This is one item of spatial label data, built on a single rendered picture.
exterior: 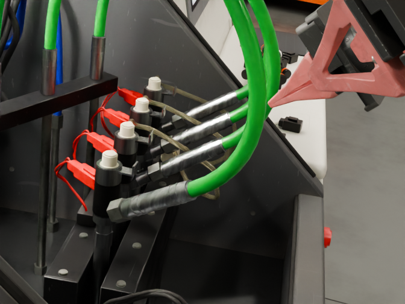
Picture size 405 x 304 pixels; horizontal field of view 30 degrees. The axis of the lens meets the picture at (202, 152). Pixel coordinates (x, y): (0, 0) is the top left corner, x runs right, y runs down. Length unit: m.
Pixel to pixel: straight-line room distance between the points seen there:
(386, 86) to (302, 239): 0.60
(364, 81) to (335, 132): 3.45
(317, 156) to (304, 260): 0.26
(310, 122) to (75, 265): 0.59
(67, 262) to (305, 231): 0.34
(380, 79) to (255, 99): 0.16
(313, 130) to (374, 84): 0.83
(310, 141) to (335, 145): 2.51
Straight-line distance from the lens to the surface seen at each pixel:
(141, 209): 0.68
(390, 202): 3.32
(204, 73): 1.07
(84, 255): 0.87
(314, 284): 0.93
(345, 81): 0.47
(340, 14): 0.44
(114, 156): 0.79
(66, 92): 0.98
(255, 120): 0.59
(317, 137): 1.25
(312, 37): 0.69
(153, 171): 0.87
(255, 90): 0.58
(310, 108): 1.37
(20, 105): 0.93
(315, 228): 1.05
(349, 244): 2.94
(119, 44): 1.08
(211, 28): 1.48
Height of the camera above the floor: 1.46
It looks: 25 degrees down
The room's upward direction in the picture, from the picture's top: 8 degrees clockwise
